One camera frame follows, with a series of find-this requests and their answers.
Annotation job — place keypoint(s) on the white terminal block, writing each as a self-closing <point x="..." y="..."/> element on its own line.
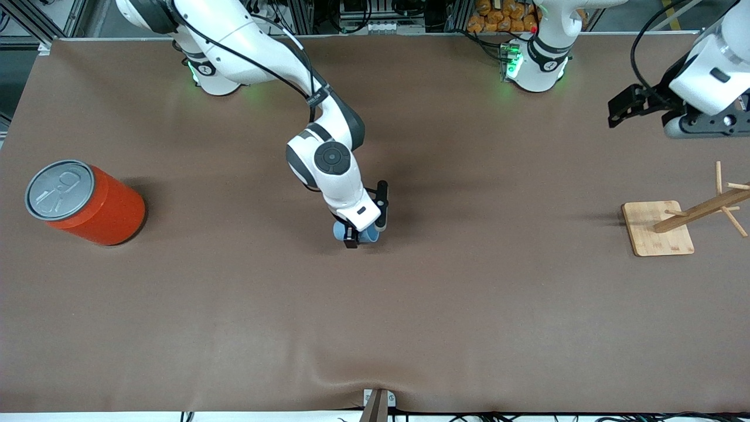
<point x="387" y="27"/>

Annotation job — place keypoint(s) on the white power strip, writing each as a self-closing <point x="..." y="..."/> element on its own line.
<point x="269" y="14"/>

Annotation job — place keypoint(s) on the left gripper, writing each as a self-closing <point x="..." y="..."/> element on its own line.
<point x="658" y="97"/>

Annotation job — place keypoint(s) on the light blue plastic cup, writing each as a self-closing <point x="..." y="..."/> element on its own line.
<point x="369" y="236"/>

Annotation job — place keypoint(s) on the wooden cup rack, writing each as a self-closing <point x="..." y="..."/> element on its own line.
<point x="656" y="234"/>

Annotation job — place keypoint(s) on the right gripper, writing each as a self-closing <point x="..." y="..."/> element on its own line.
<point x="351" y="242"/>

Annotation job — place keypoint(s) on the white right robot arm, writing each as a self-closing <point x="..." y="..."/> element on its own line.
<point x="246" y="35"/>

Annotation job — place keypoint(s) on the pile of orange objects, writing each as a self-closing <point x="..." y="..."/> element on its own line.
<point x="498" y="14"/>

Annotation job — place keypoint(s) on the aluminium frame profile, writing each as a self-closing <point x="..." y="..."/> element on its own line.
<point x="29" y="20"/>

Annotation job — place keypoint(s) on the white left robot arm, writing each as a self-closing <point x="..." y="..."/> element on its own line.
<point x="542" y="64"/>

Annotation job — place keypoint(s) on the brown table mat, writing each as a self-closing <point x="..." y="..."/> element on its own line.
<point x="375" y="322"/>

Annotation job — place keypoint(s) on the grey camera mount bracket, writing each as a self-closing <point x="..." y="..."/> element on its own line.
<point x="378" y="407"/>

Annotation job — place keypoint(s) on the orange can with silver lid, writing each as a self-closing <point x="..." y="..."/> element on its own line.
<point x="105" y="211"/>

